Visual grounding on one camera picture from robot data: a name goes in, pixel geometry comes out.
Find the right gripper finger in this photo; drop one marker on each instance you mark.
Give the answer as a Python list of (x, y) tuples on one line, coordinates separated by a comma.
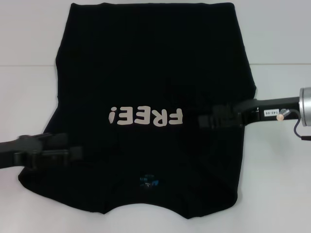
[(218, 123), (226, 110)]

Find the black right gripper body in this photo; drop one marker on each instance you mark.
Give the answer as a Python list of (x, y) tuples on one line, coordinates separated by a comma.
[(255, 110)]

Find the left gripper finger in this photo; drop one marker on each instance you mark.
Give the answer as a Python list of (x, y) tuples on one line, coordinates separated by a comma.
[(60, 156), (54, 141)]

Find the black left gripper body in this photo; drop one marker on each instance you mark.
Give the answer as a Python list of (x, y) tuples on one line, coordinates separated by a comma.
[(19, 153)]

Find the black shirt with FREE print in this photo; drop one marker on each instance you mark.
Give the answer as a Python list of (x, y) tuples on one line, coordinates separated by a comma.
[(145, 60)]

